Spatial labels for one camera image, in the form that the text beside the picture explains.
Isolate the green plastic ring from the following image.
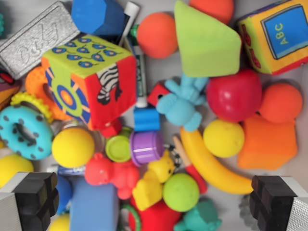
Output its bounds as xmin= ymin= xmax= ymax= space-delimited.
xmin=119 ymin=203 xmax=141 ymax=231

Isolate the fabric cube with blue mice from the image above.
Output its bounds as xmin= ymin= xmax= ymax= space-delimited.
xmin=40 ymin=35 xmax=137 ymax=130

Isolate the orange foam ball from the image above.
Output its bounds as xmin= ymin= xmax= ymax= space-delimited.
xmin=258 ymin=83 xmax=304 ymax=125
xmin=136 ymin=12 xmax=179 ymax=59
xmin=188 ymin=0 xmax=234 ymax=25

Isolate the red toy apple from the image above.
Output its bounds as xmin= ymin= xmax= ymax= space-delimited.
xmin=205 ymin=69 xmax=263 ymax=123

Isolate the green fabric wedge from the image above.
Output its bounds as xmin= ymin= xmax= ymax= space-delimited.
xmin=174 ymin=0 xmax=242 ymax=78

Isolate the orange fabric block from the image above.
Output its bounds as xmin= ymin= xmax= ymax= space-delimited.
xmin=237 ymin=114 xmax=298 ymax=171

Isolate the teal spiky ball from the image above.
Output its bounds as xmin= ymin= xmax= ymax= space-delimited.
xmin=0 ymin=13 xmax=6 ymax=39

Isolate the orange textured ring teether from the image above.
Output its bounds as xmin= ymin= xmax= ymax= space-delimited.
xmin=25 ymin=65 xmax=74 ymax=121

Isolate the silver embossed foam block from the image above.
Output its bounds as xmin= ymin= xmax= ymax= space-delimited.
xmin=0 ymin=1 xmax=80 ymax=80

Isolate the yellow toy banana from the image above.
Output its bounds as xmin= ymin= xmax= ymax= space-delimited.
xmin=180 ymin=127 xmax=255 ymax=195

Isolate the multicolour fabric cube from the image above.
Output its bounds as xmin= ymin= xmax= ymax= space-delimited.
xmin=0 ymin=69 xmax=21 ymax=112

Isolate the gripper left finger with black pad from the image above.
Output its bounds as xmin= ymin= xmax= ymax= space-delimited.
xmin=0 ymin=171 xmax=60 ymax=231

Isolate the blue foam rectangular block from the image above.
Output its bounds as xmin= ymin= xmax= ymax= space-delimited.
xmin=69 ymin=177 xmax=120 ymax=231

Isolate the teal dotted ring teether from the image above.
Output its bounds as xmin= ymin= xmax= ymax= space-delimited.
xmin=0 ymin=105 xmax=54 ymax=161

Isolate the black white checkered toy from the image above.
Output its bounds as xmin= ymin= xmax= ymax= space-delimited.
xmin=165 ymin=143 xmax=184 ymax=173

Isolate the red fabric block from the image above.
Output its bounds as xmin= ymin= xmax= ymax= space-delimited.
xmin=128 ymin=196 xmax=189 ymax=231

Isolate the blue foam ball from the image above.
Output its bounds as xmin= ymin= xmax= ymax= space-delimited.
xmin=55 ymin=176 xmax=73 ymax=215

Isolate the toy pencil with red end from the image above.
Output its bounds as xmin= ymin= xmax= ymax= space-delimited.
xmin=172 ymin=135 xmax=208 ymax=194

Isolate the light blue rubber animal toy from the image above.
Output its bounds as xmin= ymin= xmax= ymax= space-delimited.
xmin=155 ymin=74 xmax=209 ymax=132

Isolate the yellow rubber bear toy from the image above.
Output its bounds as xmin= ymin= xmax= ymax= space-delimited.
xmin=131 ymin=150 xmax=176 ymax=212

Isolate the blue foam hexagon block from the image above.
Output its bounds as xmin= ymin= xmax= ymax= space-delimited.
xmin=71 ymin=0 xmax=132 ymax=37

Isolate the small red plastic piece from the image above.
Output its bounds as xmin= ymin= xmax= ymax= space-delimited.
xmin=100 ymin=117 xmax=123 ymax=138

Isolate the green plastic cup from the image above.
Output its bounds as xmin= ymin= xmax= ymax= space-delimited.
xmin=105 ymin=134 xmax=132 ymax=162

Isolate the red rubber hippo toy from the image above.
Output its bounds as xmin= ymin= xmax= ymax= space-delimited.
xmin=84 ymin=152 xmax=141 ymax=200

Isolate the fabric cube with ABC book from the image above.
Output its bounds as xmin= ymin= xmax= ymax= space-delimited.
xmin=237 ymin=0 xmax=308 ymax=75

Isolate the purple plastic cup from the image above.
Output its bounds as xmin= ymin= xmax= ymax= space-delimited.
xmin=129 ymin=130 xmax=165 ymax=168

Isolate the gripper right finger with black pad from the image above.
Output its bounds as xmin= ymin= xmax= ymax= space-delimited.
xmin=249 ymin=175 xmax=308 ymax=231

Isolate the small red cube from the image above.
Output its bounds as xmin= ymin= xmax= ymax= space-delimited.
xmin=147 ymin=83 xmax=169 ymax=107

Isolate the teal rubber animal toy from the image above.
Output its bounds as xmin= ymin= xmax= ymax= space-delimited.
xmin=173 ymin=198 xmax=222 ymax=231

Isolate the green foam ball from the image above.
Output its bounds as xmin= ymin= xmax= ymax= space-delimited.
xmin=163 ymin=172 xmax=200 ymax=213

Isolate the green dry erase marker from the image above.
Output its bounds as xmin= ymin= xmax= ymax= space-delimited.
xmin=125 ymin=25 xmax=148 ymax=108

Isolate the small blue plastic block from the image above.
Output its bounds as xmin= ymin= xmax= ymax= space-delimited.
xmin=133 ymin=106 xmax=161 ymax=132

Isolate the yellow foam ball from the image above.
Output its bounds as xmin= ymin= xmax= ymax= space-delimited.
xmin=203 ymin=119 xmax=245 ymax=159
xmin=51 ymin=127 xmax=95 ymax=169
xmin=49 ymin=213 xmax=71 ymax=231
xmin=0 ymin=154 xmax=35 ymax=189

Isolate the yellow spiky ring teether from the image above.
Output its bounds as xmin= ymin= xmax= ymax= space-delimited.
xmin=10 ymin=91 xmax=53 ymax=124

